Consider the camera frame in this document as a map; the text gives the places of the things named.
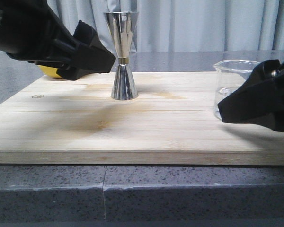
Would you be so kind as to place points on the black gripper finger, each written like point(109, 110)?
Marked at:
point(260, 100)

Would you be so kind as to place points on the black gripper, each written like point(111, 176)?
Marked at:
point(30, 31)

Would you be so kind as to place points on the steel double jigger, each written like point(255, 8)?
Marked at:
point(122, 26)

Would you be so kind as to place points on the clear glass beaker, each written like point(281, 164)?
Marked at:
point(231, 74)

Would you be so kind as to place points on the yellow lemon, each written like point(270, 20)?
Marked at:
point(49, 71)

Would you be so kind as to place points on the grey curtain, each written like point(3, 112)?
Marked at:
point(185, 25)

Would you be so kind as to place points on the light wooden cutting board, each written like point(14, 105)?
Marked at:
point(55, 121)

